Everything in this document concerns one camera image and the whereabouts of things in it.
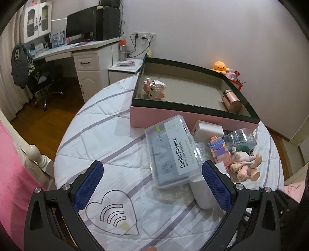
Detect white wall outlet strip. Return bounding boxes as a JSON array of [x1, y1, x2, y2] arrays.
[[134, 32, 157, 45]]

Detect red toy box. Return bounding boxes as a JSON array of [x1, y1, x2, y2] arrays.
[[227, 70, 247, 91]]

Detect white computer desk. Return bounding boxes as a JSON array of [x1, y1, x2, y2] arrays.
[[32, 36, 121, 103]]

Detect pink block animal figure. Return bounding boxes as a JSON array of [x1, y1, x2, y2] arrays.
[[143, 77, 167, 99]]

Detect small doll figurine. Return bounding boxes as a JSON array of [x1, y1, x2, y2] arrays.
[[228, 147, 263, 182]]

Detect rose gold metal canister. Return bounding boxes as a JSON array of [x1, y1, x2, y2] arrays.
[[222, 89, 242, 113]]

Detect blue and white boxes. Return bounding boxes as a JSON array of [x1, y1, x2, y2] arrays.
[[49, 31, 66, 47]]

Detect clear round container teal base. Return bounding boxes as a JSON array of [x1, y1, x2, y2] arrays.
[[223, 129, 257, 153]]

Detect cream bed frame post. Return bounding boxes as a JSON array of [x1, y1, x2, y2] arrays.
[[0, 111, 56, 184]]

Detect black computer tower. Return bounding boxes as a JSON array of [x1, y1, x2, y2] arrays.
[[96, 7, 121, 41]]

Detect white hutch cabinet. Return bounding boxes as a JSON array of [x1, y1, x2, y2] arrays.
[[23, 0, 52, 44]]

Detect white power adapter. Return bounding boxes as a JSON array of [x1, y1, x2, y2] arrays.
[[192, 120, 224, 143]]

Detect grey patterned jacket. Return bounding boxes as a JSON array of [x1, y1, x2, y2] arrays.
[[11, 43, 40, 89]]

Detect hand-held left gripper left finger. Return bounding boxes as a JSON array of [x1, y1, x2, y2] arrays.
[[24, 160, 114, 251]]

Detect black computer monitor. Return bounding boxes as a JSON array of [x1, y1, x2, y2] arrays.
[[66, 5, 97, 40]]

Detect white nightstand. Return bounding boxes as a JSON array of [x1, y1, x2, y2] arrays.
[[108, 58, 143, 86]]

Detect pink storage box dark rim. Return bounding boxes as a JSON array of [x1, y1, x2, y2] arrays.
[[130, 57, 261, 132]]

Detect black office chair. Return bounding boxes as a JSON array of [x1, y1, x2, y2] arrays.
[[24, 43, 65, 111]]

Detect black power cable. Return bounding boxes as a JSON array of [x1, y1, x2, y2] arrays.
[[126, 34, 151, 58]]

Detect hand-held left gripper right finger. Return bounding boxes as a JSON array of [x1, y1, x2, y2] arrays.
[[201, 160, 283, 251]]

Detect pastel building block model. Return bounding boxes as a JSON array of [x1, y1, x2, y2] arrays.
[[208, 136, 232, 173]]

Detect white cylinder bottle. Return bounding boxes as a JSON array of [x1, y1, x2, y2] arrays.
[[189, 177, 221, 209]]

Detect pink blanket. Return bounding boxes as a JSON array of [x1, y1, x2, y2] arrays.
[[0, 119, 46, 244]]

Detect orange octopus plush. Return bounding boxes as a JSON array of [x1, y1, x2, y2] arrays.
[[211, 61, 231, 74]]

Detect water bottle orange lid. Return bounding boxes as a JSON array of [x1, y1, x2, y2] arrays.
[[118, 37, 127, 61]]

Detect clear plastic bag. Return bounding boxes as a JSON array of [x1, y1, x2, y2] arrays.
[[191, 135, 213, 162]]

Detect clear dental flosser box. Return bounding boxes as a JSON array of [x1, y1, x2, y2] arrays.
[[145, 115, 205, 189]]

